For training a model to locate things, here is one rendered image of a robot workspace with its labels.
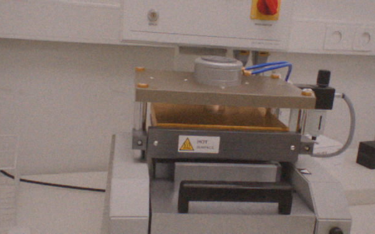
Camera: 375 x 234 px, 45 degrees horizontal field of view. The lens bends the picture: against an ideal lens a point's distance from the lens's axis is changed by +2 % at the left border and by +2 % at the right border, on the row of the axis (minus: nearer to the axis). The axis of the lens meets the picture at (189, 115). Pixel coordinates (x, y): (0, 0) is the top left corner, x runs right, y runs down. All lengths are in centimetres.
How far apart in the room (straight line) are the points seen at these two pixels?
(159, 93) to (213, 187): 16
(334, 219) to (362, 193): 62
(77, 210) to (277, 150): 55
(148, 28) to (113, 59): 40
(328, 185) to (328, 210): 4
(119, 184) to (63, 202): 52
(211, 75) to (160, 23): 19
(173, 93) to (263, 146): 16
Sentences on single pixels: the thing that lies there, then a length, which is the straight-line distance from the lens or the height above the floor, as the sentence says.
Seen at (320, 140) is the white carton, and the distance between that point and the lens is 137.
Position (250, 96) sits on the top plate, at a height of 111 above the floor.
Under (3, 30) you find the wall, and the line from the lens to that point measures 116.
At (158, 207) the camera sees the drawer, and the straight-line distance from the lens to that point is 59.
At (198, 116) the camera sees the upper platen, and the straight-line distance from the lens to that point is 70.
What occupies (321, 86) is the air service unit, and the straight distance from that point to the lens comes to 93.
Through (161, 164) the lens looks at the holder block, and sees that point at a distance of 67.
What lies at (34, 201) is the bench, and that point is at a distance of 113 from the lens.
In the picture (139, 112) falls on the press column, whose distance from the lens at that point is 65.
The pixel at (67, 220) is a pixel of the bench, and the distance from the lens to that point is 103.
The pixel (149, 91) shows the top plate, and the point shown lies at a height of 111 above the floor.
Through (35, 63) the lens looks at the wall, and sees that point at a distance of 121.
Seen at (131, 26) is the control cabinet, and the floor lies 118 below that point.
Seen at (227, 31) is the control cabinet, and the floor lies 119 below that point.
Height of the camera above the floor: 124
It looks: 14 degrees down
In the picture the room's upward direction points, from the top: 5 degrees clockwise
